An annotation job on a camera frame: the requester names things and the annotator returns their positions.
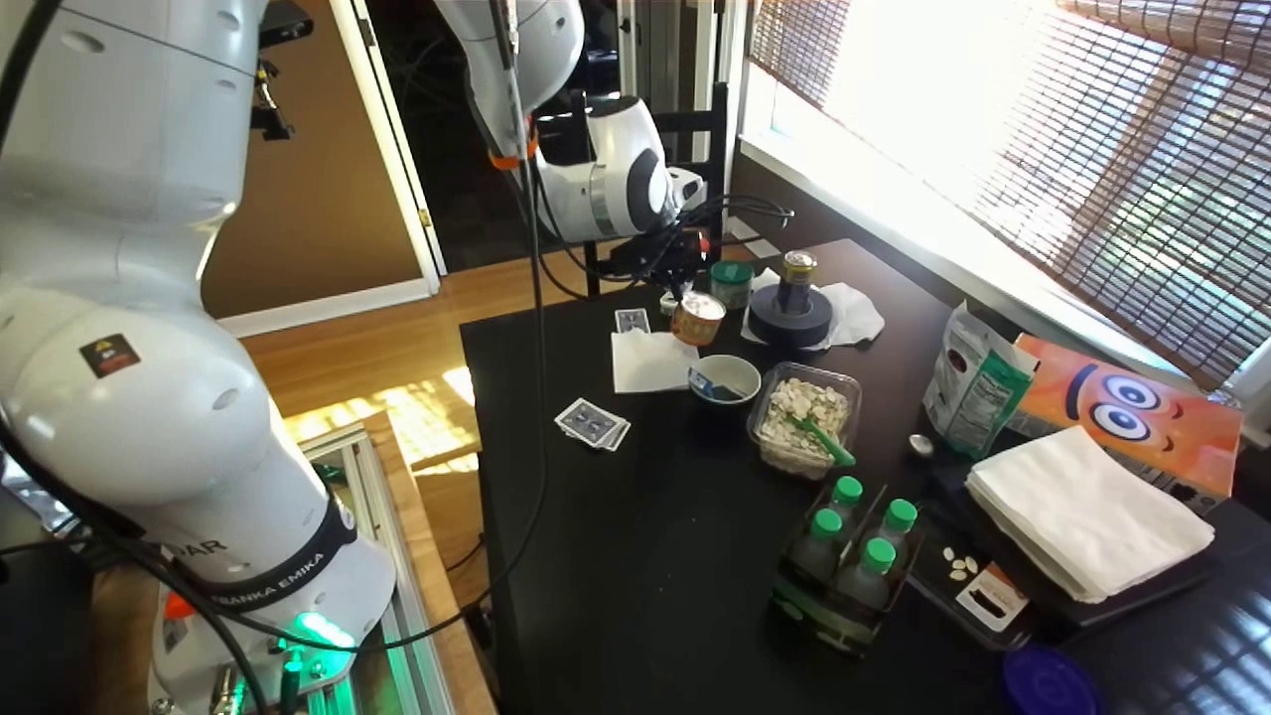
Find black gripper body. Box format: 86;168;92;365
614;213;726;289

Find orange label tin can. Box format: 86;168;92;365
666;289;732;355

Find small green jar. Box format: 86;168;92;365
707;258;755;312

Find brass round topped object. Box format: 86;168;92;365
775;245;820;298

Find white paper napkin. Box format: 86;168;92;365
607;327;707;398

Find black tape roll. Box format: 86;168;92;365
747;277;838;355

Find black wooden chair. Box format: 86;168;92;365
568;82;734;301

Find crumpled white paper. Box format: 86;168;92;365
734;271;887;356

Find clear container of seeds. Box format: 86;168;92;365
744;356;867;483

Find blue patterned playing cards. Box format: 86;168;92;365
552;392;637;458

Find green plastic scoop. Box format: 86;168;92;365
788;409;863;473

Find green capped clear bottle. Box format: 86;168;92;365
826;473;871;530
878;491;920;556
795;503;849;580
848;531;903;606

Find white green food pouch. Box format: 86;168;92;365
920;298;1042;459

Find white window sill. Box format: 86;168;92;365
732;97;1271;441

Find pack of green bottles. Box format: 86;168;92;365
768;469;924;659

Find white card with black slot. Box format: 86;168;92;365
949;559;1034;634

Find bamboo window blinds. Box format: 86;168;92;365
747;0;1271;392

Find folded white towel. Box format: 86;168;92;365
960;421;1218;606

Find colourful snack bag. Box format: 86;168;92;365
1008;328;1246;503

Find black tray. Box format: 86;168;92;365
903;458;1224;650

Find blue round lid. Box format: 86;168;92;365
998;643;1104;715

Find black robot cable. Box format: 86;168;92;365
0;0;556;715

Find white door frame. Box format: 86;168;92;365
327;0;448;289

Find wooden frame cart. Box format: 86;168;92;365
276;400;502;715

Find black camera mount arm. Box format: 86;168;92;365
248;53;294;144

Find black mounted camera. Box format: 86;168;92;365
253;0;319;46

